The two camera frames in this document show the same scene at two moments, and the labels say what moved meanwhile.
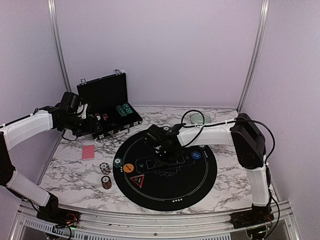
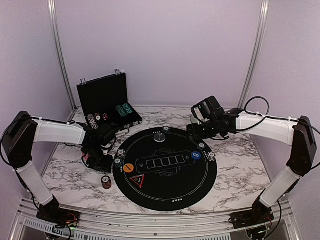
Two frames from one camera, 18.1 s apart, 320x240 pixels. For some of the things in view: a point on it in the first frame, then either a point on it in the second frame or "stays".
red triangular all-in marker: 138,180 stays
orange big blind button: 128,168 stays
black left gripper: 90,127 -> 106,166
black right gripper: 160,163 -> 193,134
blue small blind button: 196,155 stays
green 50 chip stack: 118,162 stays
